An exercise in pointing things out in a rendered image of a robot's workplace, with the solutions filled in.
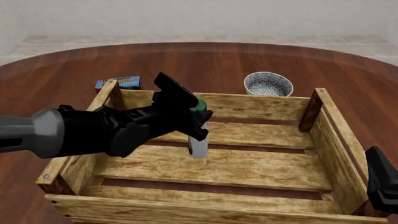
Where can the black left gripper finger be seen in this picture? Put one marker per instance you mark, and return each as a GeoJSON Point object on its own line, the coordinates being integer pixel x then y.
{"type": "Point", "coordinates": [201, 126]}
{"type": "Point", "coordinates": [174, 89]}

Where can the wooden slat tray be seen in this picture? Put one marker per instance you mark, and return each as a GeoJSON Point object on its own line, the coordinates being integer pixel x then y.
{"type": "Point", "coordinates": [236, 168]}

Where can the silver-grey left robot arm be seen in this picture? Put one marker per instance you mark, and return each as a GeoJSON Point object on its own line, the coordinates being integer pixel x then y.
{"type": "Point", "coordinates": [46, 133]}

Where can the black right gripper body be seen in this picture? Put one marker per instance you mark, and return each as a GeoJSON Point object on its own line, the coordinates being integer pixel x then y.
{"type": "Point", "coordinates": [387, 201]}

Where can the blue-white patterned bowl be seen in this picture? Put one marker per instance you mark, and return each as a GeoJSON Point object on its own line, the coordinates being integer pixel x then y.
{"type": "Point", "coordinates": [268, 81]}

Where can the blue printed pudding box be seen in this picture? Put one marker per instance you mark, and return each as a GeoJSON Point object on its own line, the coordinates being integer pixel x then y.
{"type": "Point", "coordinates": [124, 82]}

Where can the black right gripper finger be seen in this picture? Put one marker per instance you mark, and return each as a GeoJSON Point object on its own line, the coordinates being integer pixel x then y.
{"type": "Point", "coordinates": [381, 168]}

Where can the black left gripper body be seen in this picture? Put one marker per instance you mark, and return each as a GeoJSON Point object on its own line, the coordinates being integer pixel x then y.
{"type": "Point", "coordinates": [174, 114]}

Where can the white bottle with green cap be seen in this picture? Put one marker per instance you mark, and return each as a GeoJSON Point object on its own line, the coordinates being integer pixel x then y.
{"type": "Point", "coordinates": [199, 147]}

